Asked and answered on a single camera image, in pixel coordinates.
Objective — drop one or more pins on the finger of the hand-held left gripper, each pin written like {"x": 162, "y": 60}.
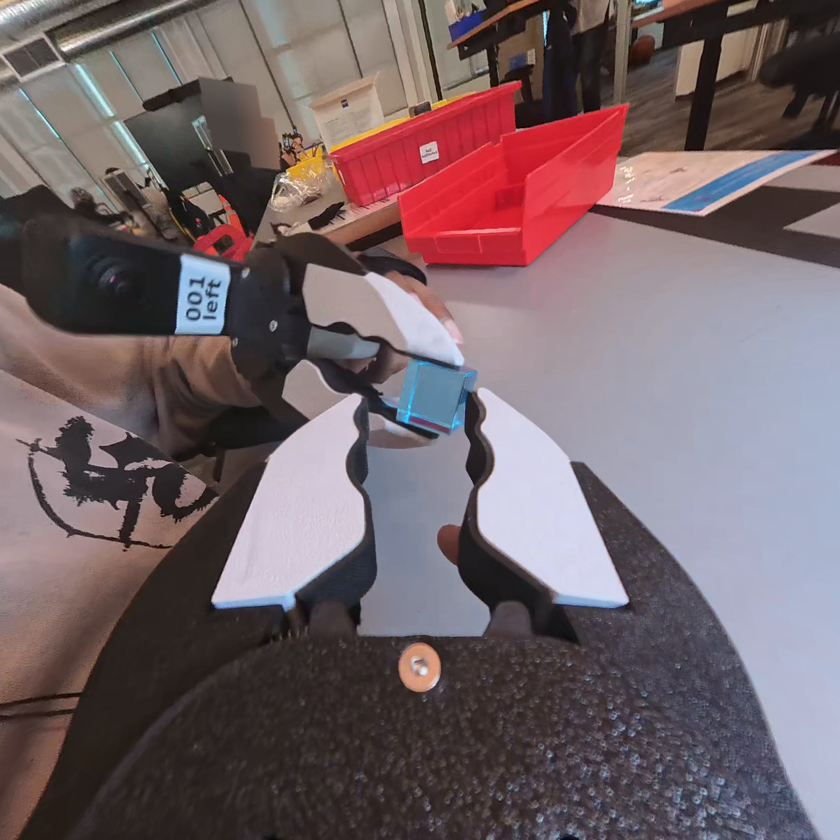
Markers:
{"x": 407, "y": 315}
{"x": 321, "y": 387}

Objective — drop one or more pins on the person's beige sweatshirt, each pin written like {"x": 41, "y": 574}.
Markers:
{"x": 79, "y": 590}

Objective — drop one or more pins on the silver air duct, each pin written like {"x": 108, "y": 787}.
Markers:
{"x": 98, "y": 23}

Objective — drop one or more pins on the red plastic bin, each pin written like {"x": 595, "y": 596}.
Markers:
{"x": 407, "y": 157}
{"x": 512, "y": 210}

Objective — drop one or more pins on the white cardboard box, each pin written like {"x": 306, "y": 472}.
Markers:
{"x": 348, "y": 111}

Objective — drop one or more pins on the dark monitor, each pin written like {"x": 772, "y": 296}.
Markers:
{"x": 164, "y": 138}

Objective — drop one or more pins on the person's left hand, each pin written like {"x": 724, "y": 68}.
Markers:
{"x": 426, "y": 308}

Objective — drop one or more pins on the clear blue cube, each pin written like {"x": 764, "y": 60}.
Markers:
{"x": 433, "y": 397}

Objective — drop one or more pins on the wooden office desk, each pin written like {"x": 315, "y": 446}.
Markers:
{"x": 709, "y": 26}
{"x": 499, "y": 26}

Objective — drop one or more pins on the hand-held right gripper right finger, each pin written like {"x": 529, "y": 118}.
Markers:
{"x": 544, "y": 518}

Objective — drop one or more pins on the person's left forearm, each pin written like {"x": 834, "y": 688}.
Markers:
{"x": 131, "y": 387}

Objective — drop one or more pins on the person's right hand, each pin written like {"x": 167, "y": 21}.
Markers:
{"x": 449, "y": 544}

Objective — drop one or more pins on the blue storage box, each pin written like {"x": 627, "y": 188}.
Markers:
{"x": 464, "y": 27}

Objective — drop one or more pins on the clear plastic bag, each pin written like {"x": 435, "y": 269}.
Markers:
{"x": 295, "y": 190}

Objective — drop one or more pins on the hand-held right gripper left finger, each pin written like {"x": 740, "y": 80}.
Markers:
{"x": 295, "y": 518}

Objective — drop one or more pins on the white blue paper box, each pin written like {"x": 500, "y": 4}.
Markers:
{"x": 709, "y": 180}

